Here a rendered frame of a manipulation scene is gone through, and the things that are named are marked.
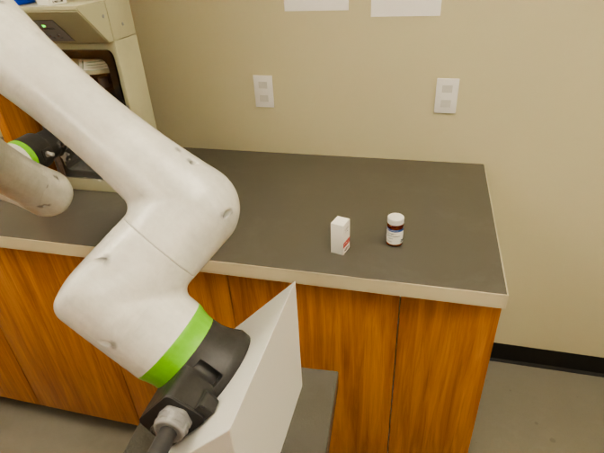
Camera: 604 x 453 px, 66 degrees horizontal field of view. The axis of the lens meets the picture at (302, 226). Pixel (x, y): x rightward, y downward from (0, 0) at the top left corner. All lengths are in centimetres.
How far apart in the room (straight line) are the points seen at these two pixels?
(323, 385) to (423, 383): 54
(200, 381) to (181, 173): 28
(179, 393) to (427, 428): 101
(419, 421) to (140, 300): 104
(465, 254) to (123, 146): 85
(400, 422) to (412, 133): 94
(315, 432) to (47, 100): 64
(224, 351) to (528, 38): 131
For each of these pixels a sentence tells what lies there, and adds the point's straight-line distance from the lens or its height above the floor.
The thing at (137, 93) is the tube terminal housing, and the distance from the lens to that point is 152.
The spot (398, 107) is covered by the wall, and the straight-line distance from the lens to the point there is 168.
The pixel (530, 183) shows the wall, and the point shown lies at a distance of 182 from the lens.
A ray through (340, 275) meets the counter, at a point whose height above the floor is 94.
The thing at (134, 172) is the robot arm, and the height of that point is 137.
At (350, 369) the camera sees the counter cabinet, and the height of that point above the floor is 59.
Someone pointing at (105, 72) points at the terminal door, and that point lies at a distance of 147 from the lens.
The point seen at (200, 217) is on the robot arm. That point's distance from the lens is 64.
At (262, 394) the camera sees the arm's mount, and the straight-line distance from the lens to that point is 65.
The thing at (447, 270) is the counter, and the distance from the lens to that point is 117.
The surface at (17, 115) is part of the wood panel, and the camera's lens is 170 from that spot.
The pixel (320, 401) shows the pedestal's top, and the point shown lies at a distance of 87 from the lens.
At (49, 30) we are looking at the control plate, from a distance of 148.
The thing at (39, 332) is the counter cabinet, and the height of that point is 53.
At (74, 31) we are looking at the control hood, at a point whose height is 144.
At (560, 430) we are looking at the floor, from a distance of 216.
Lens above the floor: 163
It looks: 32 degrees down
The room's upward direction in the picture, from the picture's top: 3 degrees counter-clockwise
